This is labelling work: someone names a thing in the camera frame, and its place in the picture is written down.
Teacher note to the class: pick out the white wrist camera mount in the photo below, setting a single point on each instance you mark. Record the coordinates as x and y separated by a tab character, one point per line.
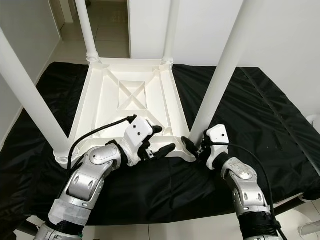
217	135
137	132

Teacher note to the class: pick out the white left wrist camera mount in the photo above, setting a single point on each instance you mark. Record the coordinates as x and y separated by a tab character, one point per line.
137	132

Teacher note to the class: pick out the black cloth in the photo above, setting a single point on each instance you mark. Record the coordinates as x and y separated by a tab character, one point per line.
270	125

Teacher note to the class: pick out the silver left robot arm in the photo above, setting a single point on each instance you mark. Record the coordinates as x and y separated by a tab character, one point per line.
85	180

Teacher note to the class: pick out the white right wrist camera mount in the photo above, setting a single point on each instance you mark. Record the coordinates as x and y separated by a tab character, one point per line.
217	135

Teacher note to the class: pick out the white plastic table top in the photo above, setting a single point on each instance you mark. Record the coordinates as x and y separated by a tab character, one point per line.
130	100

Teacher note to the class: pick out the white round stand base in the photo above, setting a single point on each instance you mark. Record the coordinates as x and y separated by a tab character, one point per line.
311	229

